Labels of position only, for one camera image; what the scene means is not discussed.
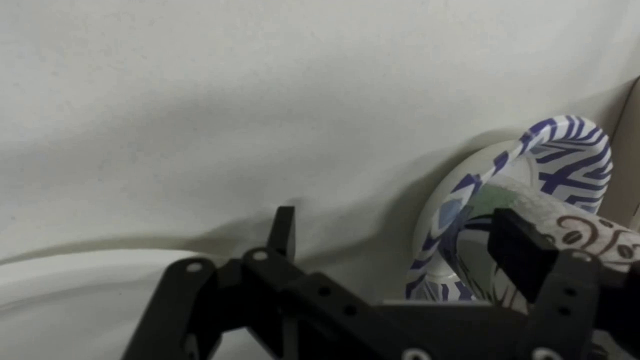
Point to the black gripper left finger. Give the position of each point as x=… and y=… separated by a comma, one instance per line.
x=280, y=312

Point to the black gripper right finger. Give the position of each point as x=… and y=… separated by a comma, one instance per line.
x=572, y=312

